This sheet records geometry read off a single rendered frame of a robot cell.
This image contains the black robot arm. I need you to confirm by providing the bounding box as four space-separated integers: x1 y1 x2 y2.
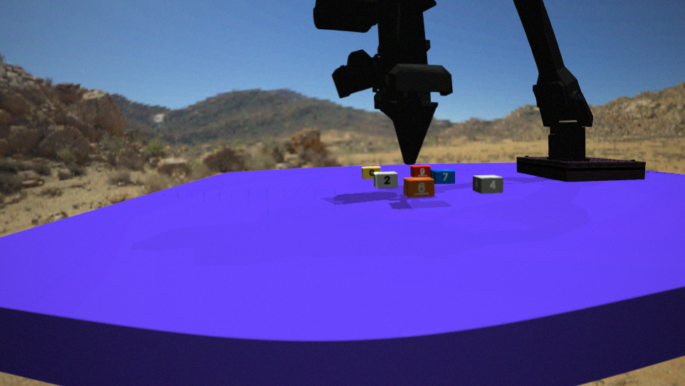
313 0 593 162

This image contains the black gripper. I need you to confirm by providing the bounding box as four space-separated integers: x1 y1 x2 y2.
374 30 453 165

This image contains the blue block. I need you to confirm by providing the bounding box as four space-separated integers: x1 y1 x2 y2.
431 169 455 184

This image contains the orange block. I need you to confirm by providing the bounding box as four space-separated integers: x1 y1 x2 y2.
404 177 434 197

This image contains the red block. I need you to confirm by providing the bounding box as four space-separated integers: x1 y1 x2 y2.
410 165 431 178

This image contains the yellow block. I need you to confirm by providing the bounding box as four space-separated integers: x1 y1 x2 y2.
362 166 382 179

